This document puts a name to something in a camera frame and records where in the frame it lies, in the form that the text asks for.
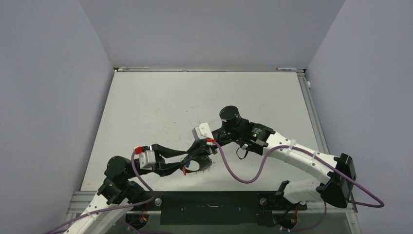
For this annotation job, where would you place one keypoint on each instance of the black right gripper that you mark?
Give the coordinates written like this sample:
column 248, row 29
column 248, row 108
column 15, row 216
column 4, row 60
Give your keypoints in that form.
column 197, row 148

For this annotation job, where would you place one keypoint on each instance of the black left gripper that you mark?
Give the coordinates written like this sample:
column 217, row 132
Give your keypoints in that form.
column 160, row 166

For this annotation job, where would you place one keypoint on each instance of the metal keyring plate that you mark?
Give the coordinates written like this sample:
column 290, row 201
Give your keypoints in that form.
column 204, row 163

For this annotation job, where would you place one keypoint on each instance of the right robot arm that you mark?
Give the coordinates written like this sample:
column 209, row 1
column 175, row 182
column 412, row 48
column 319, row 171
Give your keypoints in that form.
column 332, row 177

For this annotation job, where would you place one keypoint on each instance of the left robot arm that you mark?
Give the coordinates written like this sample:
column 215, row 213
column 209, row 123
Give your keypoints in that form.
column 124, row 189

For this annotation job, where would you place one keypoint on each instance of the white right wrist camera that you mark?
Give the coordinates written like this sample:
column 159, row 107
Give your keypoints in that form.
column 202, row 131

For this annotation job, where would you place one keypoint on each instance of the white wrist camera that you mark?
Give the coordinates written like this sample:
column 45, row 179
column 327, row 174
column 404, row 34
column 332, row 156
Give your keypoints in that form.
column 202, row 131
column 147, row 159

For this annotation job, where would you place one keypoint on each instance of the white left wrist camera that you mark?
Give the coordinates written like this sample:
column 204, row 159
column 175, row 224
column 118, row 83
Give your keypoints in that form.
column 147, row 159

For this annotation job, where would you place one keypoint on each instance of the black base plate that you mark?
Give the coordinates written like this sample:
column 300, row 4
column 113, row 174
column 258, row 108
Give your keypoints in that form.
column 265, row 208

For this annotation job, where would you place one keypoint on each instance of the aluminium rail back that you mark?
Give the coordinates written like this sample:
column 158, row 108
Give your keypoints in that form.
column 148, row 69

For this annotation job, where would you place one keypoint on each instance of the aluminium rail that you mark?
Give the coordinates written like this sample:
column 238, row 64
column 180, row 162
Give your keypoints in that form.
column 315, row 122
column 148, row 69

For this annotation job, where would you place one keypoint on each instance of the aluminium rail right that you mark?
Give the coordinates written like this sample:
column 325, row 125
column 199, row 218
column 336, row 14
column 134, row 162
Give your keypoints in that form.
column 315, row 122

